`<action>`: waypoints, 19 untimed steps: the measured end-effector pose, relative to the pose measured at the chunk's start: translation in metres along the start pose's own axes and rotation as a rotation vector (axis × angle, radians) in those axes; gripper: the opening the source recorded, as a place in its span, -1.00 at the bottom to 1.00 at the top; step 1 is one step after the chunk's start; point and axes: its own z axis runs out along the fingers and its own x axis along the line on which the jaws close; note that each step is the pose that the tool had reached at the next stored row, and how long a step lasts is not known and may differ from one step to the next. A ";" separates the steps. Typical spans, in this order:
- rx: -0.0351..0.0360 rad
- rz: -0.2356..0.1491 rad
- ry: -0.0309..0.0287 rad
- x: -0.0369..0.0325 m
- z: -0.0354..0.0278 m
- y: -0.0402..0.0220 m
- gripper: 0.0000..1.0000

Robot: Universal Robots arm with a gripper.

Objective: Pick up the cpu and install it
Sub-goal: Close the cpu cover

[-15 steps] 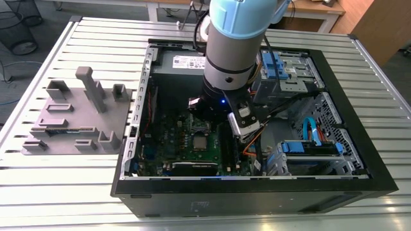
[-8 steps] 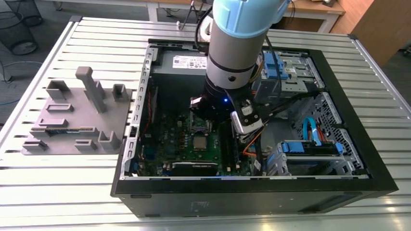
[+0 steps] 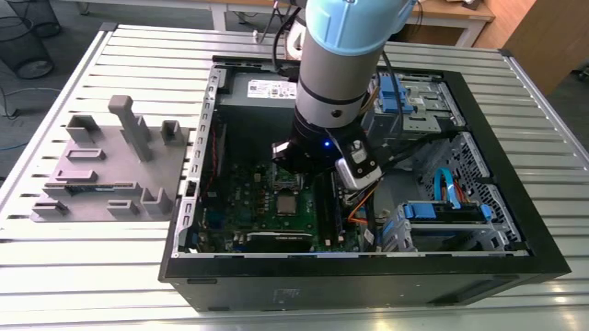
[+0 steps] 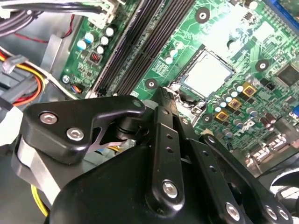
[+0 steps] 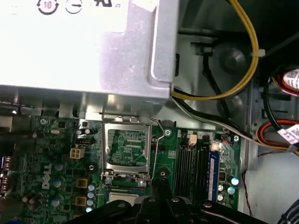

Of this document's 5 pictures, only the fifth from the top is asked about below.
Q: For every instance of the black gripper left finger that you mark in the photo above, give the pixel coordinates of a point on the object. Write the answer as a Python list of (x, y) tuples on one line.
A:
[(130, 212)]

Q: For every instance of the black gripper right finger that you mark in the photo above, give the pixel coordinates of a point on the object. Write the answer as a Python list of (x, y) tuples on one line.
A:
[(182, 212)]

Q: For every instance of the silver CPU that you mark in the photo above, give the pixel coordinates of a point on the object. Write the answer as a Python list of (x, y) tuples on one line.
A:
[(123, 197)]

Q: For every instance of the metal locking lever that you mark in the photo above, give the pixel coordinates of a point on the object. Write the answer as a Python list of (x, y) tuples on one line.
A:
[(155, 156)]

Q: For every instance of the metal socket cover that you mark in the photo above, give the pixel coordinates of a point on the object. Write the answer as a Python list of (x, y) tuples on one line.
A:
[(105, 140)]

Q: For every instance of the CPU socket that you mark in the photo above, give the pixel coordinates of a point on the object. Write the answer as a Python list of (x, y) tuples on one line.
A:
[(123, 183)]

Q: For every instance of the black RAM slot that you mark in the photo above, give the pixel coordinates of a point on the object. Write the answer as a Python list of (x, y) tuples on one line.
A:
[(202, 170), (192, 168), (183, 168)]

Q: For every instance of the RAM stick blue label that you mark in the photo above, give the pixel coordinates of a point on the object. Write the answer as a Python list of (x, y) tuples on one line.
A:
[(213, 177)]

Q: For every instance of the gold square inductor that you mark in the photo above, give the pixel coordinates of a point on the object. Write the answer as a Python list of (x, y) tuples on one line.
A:
[(81, 200), (77, 215), (81, 183)]

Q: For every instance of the green motherboard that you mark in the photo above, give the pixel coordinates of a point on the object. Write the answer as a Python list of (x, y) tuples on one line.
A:
[(168, 161)]

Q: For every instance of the white fan connector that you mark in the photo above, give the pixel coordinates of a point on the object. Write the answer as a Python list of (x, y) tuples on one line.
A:
[(193, 139)]

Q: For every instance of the white four pin connector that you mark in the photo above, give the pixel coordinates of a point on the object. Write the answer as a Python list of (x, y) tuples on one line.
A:
[(77, 152)]

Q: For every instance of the black PC case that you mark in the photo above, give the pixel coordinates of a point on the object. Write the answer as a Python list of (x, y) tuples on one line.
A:
[(273, 186)]

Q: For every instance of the grey power supply unit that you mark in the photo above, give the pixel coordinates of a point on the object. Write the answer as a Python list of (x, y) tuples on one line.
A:
[(70, 46)]

